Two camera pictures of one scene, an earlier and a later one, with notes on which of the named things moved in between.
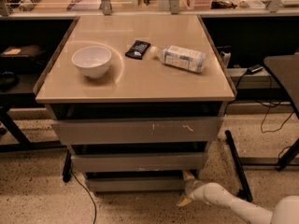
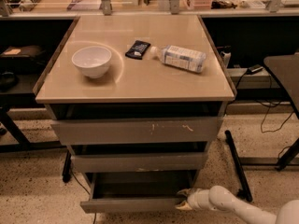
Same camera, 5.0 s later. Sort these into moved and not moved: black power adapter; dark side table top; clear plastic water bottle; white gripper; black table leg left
Moved: white gripper
Not moved: dark side table top; black table leg left; black power adapter; clear plastic water bottle
